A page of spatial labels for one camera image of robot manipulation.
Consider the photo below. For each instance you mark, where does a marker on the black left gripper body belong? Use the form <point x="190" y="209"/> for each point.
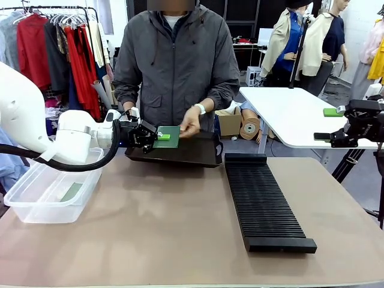
<point x="133" y="135"/>

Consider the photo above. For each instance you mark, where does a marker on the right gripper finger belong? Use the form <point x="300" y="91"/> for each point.
<point x="331" y="112"/>
<point x="339" y="138"/>

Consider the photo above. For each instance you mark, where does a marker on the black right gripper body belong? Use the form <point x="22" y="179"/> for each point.
<point x="367" y="120"/>

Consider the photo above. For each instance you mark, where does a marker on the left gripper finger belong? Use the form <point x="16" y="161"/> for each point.
<point x="149" y="147"/>
<point x="163" y="137"/>

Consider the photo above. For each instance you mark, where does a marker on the green PCB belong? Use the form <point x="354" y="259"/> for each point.
<point x="172" y="131"/>

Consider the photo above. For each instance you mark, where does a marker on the person's left forearm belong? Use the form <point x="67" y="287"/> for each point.
<point x="222" y="93"/>

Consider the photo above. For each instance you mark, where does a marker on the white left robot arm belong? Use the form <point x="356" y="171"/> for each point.
<point x="18" y="114"/>

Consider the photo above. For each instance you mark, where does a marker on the person's right forearm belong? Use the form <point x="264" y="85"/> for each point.
<point x="127" y="90"/>

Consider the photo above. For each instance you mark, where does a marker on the person's right hand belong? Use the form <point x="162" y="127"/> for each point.
<point x="128" y="106"/>

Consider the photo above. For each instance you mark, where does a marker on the person's left hand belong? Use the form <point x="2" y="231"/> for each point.
<point x="192" y="123"/>

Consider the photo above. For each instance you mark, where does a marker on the black tripod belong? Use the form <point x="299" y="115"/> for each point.
<point x="348" y="163"/>

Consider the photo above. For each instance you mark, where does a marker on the black plastic tray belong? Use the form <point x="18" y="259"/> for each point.
<point x="192" y="153"/>

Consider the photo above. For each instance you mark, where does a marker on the white table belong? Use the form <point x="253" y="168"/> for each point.
<point x="294" y="114"/>

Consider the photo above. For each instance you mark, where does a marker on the white wristband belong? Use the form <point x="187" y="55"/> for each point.
<point x="200" y="108"/>

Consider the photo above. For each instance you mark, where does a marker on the white paper roll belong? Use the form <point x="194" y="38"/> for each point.
<point x="100" y="93"/>

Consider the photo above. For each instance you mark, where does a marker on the beige paper roll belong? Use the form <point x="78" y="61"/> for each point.
<point x="108" y="87"/>

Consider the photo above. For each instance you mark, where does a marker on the mannequin pink top yellow garment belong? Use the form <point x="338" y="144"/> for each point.
<point x="375" y="60"/>

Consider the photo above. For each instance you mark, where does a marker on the black metal stand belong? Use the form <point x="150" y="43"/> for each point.
<point x="378" y="186"/>

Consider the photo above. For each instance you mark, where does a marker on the cardboard box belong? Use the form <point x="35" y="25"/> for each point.
<point x="229" y="123"/>

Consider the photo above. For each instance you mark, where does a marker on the black stand pole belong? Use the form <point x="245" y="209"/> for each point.
<point x="300" y="51"/>

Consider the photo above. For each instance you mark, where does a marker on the mannequin cream jacket navy dress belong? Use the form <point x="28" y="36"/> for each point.
<point x="333" y="36"/>

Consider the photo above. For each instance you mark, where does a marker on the person in gray jacket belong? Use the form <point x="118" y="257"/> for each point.
<point x="174" y="60"/>

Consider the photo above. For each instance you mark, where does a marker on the lying mannequin light blue shirt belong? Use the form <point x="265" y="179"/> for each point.
<point x="249" y="107"/>

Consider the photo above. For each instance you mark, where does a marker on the red hanging dress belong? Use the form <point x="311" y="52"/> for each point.
<point x="82" y="69"/>

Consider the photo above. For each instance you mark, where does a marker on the brown cardboard spool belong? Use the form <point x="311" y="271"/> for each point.
<point x="249" y="129"/>

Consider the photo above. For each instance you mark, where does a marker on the pile of colourful clothes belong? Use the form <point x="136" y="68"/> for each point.
<point x="54" y="105"/>

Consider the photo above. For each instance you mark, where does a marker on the mannequin beige coat blue shirt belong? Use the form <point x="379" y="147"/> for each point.
<point x="286" y="39"/>

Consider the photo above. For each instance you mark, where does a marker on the white computer case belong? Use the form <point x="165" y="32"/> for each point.
<point x="253" y="75"/>

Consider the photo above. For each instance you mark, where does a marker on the cream hanging garment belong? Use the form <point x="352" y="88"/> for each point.
<point x="100" y="42"/>

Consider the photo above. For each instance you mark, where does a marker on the black slotted PCB rack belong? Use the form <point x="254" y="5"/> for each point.
<point x="264" y="204"/>

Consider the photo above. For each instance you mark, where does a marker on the white monitor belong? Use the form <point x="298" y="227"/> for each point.
<point x="265" y="36"/>

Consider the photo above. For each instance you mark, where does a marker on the dark gray hanging garment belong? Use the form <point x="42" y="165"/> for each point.
<point x="57" y="69"/>

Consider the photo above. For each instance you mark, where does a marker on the clear plastic box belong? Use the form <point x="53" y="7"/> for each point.
<point x="36" y="207"/>

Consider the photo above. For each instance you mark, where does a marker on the blue cloth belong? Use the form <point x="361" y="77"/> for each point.
<point x="10" y="168"/>

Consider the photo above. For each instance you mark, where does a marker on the red hanging shirt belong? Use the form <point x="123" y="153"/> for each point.
<point x="31" y="51"/>

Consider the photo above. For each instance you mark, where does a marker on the light gray hanging garment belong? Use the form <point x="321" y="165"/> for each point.
<point x="9" y="39"/>

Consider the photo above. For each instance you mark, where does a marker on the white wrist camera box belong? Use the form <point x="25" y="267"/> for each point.
<point x="135" y="113"/>

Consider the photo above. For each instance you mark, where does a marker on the black clothes rack rail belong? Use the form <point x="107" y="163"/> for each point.
<point x="90" y="9"/>

